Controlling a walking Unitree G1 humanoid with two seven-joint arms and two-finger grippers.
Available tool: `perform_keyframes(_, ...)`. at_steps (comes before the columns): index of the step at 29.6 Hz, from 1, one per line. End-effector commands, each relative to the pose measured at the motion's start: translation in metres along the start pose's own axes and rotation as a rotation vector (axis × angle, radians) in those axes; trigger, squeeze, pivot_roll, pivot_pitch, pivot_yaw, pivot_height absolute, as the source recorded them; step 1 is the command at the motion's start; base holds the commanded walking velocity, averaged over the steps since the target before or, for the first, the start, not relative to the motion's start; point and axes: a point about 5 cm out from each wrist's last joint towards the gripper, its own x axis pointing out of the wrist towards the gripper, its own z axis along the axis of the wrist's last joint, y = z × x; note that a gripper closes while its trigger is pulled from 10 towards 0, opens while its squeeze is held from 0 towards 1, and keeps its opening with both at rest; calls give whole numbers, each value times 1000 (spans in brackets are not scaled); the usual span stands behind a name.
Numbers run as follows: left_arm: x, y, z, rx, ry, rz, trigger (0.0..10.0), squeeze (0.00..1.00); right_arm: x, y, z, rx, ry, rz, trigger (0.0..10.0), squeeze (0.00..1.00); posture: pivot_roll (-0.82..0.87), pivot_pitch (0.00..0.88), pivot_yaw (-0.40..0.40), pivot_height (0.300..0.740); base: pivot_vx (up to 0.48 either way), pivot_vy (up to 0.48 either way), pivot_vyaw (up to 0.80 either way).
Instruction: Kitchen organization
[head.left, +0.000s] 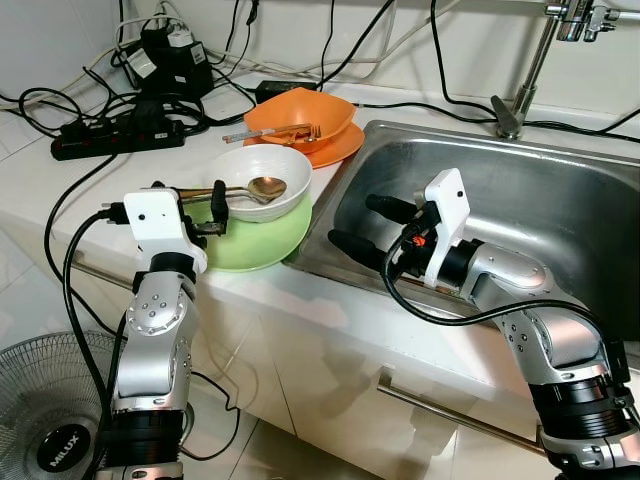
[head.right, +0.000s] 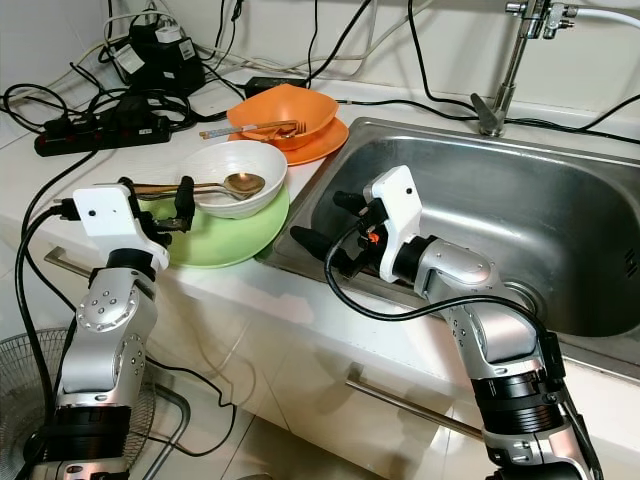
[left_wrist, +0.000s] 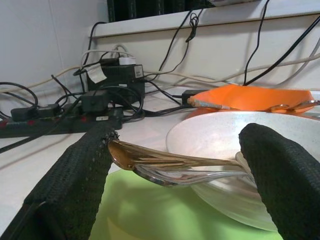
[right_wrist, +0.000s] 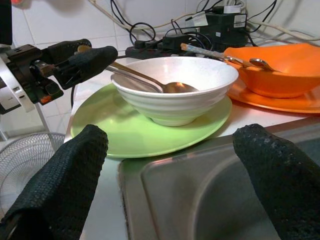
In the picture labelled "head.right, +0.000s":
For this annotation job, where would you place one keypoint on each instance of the grey floor fan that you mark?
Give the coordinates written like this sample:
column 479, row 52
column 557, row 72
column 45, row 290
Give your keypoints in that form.
column 30, row 400

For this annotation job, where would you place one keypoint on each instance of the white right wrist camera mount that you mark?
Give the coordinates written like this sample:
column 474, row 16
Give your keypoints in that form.
column 400, row 195

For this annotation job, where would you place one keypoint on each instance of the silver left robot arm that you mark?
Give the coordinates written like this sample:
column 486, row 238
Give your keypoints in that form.
column 105, row 350

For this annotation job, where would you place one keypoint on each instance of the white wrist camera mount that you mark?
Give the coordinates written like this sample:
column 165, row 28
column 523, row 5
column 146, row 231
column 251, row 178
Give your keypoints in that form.
column 110, row 212
column 400, row 195

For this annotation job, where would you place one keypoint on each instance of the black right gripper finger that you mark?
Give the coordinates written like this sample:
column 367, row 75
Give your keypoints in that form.
column 315, row 245
column 355, row 203

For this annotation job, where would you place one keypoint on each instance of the golden metal spoon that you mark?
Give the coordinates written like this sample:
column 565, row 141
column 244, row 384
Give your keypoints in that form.
column 245, row 183

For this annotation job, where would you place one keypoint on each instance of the green plate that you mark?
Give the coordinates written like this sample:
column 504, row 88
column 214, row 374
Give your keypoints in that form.
column 230, row 242

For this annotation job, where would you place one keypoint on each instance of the black charger box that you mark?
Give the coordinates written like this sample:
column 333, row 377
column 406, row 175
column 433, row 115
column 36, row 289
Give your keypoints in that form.
column 160, row 60

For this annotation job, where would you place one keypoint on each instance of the cream kitchen cabinet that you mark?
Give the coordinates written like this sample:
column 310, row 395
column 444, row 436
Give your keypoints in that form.
column 290, row 380

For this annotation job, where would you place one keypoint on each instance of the orange bowl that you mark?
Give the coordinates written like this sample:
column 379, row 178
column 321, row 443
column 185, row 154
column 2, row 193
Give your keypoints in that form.
column 285, row 105

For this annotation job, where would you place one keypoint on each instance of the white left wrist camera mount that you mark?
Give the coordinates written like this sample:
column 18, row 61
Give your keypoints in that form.
column 110, row 212

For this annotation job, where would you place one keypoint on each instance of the white bowl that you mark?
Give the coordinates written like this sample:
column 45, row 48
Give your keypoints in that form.
column 230, row 160

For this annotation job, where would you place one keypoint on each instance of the orange plate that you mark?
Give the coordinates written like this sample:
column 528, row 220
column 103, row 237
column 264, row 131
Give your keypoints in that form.
column 325, row 145

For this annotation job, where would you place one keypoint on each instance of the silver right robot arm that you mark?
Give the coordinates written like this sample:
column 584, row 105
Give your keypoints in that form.
column 510, row 340

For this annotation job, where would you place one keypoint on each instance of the stainless steel sink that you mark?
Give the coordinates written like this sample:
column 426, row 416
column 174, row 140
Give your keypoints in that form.
column 540, row 220

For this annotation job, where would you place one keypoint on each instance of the chrome faucet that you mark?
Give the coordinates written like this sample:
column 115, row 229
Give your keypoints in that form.
column 510, row 70

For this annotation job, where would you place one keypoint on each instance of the small black power adapter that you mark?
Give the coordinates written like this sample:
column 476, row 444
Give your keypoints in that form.
column 275, row 88

